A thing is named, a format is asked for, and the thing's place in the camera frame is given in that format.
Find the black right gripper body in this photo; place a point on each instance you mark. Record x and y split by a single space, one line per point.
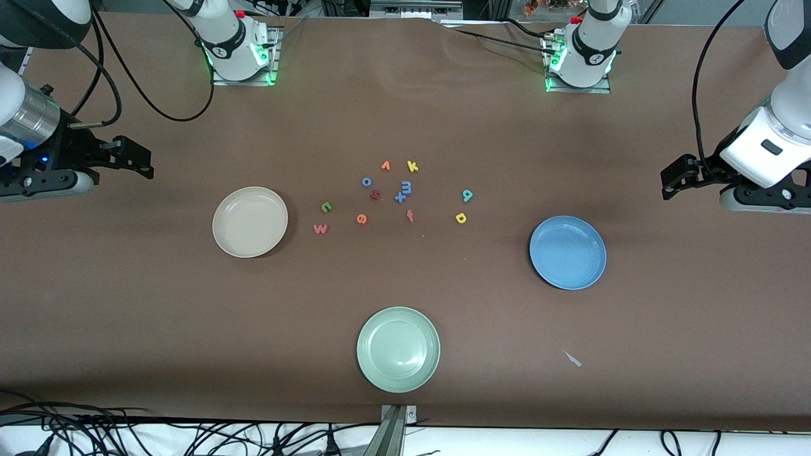
71 151

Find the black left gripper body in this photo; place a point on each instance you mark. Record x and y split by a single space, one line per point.
708 166

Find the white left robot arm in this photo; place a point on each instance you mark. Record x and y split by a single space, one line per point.
589 50

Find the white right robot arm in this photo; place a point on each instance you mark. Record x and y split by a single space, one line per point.
228 47

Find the blue plate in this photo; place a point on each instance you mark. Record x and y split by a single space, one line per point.
567 253

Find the beige brown plate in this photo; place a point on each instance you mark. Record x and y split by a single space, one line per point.
250 221

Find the brown table cover sheet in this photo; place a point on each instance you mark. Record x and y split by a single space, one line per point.
127 316

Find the small white paper scrap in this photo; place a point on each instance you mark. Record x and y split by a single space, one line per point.
572 358

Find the grey equipment box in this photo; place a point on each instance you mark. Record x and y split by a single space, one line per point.
412 9

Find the pale green plate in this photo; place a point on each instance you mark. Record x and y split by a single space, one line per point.
398 349

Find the aluminium frame rail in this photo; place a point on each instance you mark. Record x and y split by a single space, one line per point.
25 60

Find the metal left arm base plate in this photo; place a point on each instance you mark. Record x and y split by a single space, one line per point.
580 90

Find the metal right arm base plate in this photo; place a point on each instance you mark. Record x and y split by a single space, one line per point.
275 50

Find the metal camera stand profile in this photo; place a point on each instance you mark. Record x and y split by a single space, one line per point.
389 437

